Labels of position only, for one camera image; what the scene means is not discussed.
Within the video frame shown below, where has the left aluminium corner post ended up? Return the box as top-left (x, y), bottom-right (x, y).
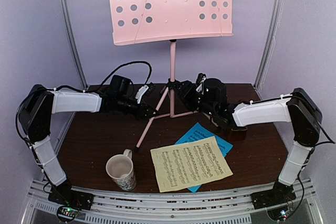
top-left (60, 0), bottom-right (88, 89)

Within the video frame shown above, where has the yellow sheet music page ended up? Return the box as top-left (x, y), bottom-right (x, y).
top-left (150, 136), bottom-right (233, 193)

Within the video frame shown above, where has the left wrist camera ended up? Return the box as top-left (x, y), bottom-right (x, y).
top-left (135, 83), bottom-right (155, 104)

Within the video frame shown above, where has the blue sheet music page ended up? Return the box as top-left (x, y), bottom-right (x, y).
top-left (174, 122), bottom-right (234, 193)

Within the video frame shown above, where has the left round circuit board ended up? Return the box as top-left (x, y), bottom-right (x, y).
top-left (56, 206), bottom-right (79, 222)

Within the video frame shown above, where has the round circuit board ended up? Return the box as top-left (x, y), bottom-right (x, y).
top-left (56, 206), bottom-right (79, 222)
top-left (267, 206), bottom-right (293, 222)

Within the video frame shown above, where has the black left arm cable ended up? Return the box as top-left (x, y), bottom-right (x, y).
top-left (99, 61), bottom-right (153, 88)

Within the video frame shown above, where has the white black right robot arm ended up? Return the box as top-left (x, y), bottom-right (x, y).
top-left (172, 74), bottom-right (322, 204)

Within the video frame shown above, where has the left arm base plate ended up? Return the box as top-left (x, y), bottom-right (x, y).
top-left (48, 191), bottom-right (94, 210)

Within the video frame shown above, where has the pink music stand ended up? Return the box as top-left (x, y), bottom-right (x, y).
top-left (106, 0), bottom-right (235, 152)

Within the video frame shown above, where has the dark red wooden metronome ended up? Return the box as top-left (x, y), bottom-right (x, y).
top-left (224, 126), bottom-right (248, 142)

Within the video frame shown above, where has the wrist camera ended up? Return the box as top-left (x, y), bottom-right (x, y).
top-left (135, 83), bottom-right (155, 104)
top-left (196, 73), bottom-right (206, 94)

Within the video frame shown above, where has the white patterned ceramic mug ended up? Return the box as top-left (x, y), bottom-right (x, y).
top-left (106, 149), bottom-right (137, 191)

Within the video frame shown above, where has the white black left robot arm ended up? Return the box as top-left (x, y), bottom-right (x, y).
top-left (16, 75), bottom-right (157, 205)

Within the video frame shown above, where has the right aluminium corner post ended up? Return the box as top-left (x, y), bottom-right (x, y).
top-left (254, 0), bottom-right (284, 92)

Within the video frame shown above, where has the aluminium corner post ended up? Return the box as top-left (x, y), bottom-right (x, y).
top-left (254, 0), bottom-right (284, 92)
top-left (60, 0), bottom-right (88, 89)

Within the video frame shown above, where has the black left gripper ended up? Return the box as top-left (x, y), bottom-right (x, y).
top-left (116, 95), bottom-right (159, 120)

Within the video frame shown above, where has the right round circuit board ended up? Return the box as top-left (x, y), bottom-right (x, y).
top-left (267, 206), bottom-right (293, 222)

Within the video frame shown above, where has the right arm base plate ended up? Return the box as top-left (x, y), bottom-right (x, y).
top-left (250, 189), bottom-right (297, 209)

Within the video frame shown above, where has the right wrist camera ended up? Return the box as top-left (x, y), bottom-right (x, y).
top-left (196, 73), bottom-right (206, 94)

